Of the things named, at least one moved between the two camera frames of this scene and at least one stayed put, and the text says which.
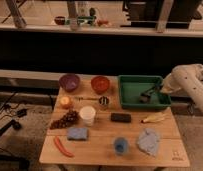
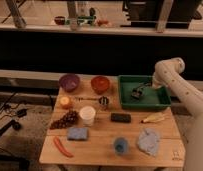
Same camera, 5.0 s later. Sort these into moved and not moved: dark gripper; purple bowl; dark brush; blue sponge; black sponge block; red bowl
Moved: dark gripper; dark brush
Not moved: black sponge block; purple bowl; red bowl; blue sponge
